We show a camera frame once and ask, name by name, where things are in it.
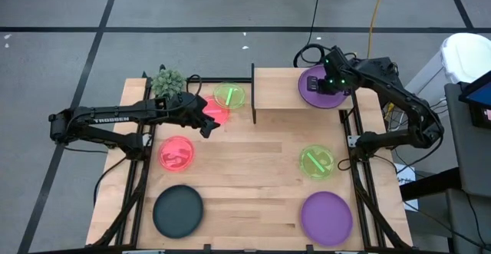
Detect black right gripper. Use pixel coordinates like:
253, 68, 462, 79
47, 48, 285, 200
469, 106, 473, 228
306, 46, 356, 96

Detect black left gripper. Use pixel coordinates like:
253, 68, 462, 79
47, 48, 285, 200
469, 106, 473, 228
166, 92, 222, 138

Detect pink bowl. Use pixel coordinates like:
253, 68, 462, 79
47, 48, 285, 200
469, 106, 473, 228
202, 94, 231, 127

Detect purple plastic plate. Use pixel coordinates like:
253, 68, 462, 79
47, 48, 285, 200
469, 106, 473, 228
298, 64, 352, 110
300, 190, 354, 247

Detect green translucent plate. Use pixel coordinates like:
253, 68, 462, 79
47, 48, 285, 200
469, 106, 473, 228
213, 82, 246, 111
298, 143, 335, 180

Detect red plate with curved mark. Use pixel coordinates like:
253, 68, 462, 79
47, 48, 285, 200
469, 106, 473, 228
157, 135, 196, 173

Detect dark teal plate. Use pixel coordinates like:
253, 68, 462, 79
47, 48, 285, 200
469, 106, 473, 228
152, 184, 205, 239

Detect wooden shelf with black legs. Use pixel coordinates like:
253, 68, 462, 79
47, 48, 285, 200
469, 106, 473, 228
249, 62, 360, 124

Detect potted green succulent plant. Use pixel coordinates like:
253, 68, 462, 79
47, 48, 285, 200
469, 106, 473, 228
150, 68, 188, 100

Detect white paper sheet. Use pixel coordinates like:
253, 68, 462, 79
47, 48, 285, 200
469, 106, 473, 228
394, 163, 420, 212

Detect white lidded bin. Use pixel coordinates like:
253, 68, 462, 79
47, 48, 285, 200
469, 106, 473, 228
402, 32, 491, 101

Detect black tablet screen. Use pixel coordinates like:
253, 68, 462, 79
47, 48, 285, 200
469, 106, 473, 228
458, 69, 491, 129

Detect grey cart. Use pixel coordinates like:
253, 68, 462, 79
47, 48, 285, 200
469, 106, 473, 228
444, 81, 491, 254

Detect black cable with loop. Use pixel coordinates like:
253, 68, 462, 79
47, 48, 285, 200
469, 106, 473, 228
293, 0, 327, 68

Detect black aluminium table frame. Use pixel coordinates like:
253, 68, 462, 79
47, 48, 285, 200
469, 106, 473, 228
91, 64, 414, 253

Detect yellow cable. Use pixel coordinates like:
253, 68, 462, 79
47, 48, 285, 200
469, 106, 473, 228
367, 0, 390, 60

